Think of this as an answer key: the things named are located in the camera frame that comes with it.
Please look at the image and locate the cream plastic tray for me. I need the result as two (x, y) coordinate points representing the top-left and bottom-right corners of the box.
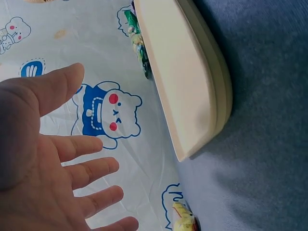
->
(133, 0), (233, 163)

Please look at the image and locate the person's left hand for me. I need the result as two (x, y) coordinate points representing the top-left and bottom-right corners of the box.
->
(0, 63), (140, 231)

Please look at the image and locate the pile of colourful snack packets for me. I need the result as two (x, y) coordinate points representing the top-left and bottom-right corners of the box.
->
(124, 0), (153, 80)

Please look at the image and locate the person's right hand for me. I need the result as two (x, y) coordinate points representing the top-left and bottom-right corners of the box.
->
(24, 0), (55, 5)

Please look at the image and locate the yellow snack packet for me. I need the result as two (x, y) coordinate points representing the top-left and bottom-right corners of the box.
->
(171, 202), (199, 231)

